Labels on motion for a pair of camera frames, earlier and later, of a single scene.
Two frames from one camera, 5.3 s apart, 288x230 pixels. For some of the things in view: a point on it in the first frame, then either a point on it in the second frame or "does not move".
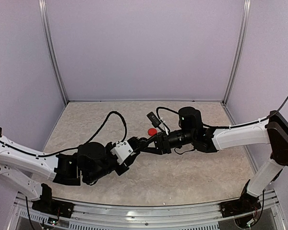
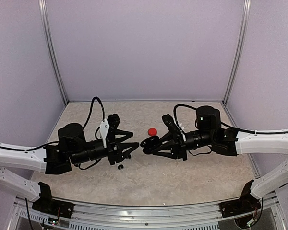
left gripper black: (128, 162) → (111, 142)
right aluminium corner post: (245, 26) does not move
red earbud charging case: (152, 132) does not move
